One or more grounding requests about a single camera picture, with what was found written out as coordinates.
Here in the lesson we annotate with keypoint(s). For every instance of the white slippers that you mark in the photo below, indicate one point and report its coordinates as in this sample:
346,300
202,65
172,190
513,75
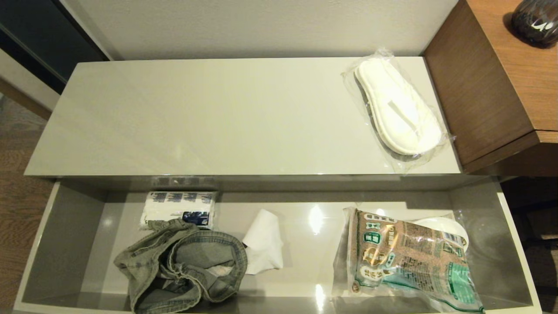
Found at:
396,104

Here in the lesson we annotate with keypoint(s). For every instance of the faded denim jeans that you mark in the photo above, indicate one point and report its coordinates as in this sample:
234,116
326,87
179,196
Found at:
187,257

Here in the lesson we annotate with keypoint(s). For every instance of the glossy white low cabinet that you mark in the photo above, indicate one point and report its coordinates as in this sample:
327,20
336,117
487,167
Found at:
196,117

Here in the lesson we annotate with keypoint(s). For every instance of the white tissue pack blue print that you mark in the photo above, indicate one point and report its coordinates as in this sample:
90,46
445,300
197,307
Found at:
174,209

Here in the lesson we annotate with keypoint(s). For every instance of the brown green snack bag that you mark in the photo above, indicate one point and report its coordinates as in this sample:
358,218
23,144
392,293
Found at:
405,261

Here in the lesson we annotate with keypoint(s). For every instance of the white bowl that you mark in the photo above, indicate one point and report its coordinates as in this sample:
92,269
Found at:
449,229

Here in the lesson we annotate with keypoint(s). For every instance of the brown wooden desk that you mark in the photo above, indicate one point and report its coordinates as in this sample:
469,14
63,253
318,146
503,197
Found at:
484,83

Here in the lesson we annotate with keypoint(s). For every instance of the wooden skirting board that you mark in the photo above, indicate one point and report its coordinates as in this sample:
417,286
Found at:
24,100

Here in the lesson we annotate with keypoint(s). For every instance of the dark door panel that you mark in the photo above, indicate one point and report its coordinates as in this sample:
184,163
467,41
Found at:
39,39

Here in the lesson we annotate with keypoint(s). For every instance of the dark glass vase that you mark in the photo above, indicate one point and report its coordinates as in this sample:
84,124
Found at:
536,22

